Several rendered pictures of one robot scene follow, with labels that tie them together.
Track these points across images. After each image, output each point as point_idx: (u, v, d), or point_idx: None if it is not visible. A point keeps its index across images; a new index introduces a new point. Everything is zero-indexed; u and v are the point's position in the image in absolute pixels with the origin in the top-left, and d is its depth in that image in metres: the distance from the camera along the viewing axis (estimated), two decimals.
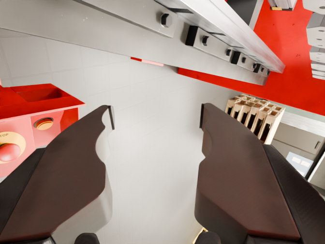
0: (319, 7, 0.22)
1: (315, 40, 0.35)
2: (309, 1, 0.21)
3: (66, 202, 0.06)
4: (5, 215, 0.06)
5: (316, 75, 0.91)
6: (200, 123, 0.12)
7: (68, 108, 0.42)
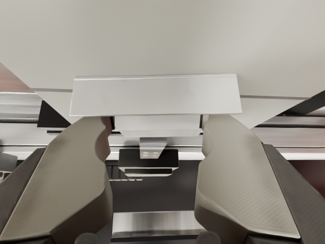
0: None
1: None
2: None
3: (66, 202, 0.06)
4: (5, 215, 0.06)
5: None
6: (200, 123, 0.12)
7: None
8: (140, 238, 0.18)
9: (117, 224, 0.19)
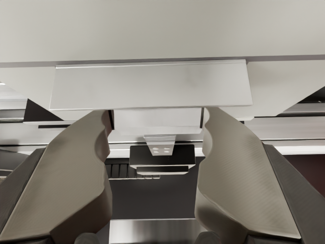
0: None
1: None
2: None
3: (66, 202, 0.06)
4: (4, 215, 0.06)
5: None
6: (201, 123, 0.12)
7: None
8: None
9: (114, 234, 0.16)
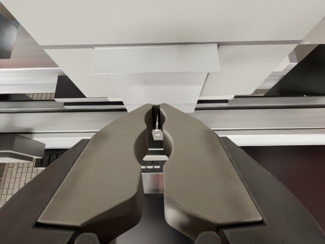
0: None
1: None
2: None
3: (99, 197, 0.06)
4: (46, 198, 0.06)
5: None
6: (159, 124, 0.12)
7: None
8: (145, 195, 0.19)
9: None
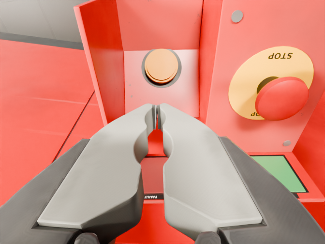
0: None
1: None
2: None
3: (99, 197, 0.06)
4: (46, 198, 0.06)
5: None
6: (159, 124, 0.12)
7: (150, 196, 0.18)
8: None
9: None
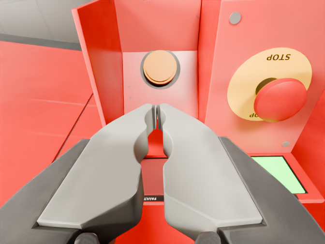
0: None
1: None
2: None
3: (99, 197, 0.06)
4: (46, 198, 0.06)
5: None
6: (159, 124, 0.12)
7: (149, 198, 0.18)
8: None
9: None
